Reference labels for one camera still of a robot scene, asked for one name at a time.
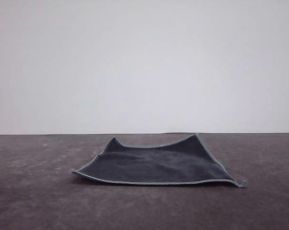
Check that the purple towel with grey hem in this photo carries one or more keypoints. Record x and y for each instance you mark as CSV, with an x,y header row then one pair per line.
x,y
153,165

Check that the grey table cloth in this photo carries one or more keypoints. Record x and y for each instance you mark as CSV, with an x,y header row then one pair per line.
x,y
38,203

